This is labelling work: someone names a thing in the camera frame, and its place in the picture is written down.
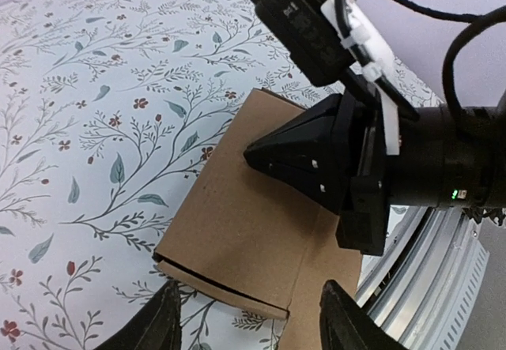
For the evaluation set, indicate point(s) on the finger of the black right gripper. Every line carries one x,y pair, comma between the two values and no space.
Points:
314,153

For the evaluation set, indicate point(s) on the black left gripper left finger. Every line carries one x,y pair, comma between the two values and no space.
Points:
155,326

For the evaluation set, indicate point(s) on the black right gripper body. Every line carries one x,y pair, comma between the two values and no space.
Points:
439,166

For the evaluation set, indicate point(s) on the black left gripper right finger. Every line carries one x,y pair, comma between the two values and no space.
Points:
344,325

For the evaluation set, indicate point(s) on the brown cardboard box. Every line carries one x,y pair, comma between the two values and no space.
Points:
253,242

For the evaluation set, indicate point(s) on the floral patterned table mat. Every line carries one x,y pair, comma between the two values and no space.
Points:
109,111

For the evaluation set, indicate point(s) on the aluminium front table rail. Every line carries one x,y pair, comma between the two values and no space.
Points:
422,291

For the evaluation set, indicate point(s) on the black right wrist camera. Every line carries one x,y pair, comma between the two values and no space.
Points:
308,29

